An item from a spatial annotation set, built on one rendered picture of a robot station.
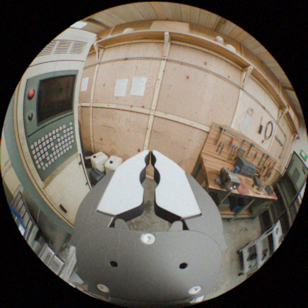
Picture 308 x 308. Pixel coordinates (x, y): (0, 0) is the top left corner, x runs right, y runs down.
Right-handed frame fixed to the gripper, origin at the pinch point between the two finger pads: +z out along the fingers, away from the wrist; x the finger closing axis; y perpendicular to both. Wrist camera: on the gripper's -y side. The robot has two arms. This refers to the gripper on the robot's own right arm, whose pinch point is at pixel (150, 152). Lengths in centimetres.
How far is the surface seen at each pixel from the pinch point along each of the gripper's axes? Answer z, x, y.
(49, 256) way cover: -46, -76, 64
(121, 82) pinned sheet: 161, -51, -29
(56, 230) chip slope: -13, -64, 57
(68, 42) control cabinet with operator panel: 37, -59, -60
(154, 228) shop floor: 39, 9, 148
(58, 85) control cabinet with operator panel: 39, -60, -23
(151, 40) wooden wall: 150, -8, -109
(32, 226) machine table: -29, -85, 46
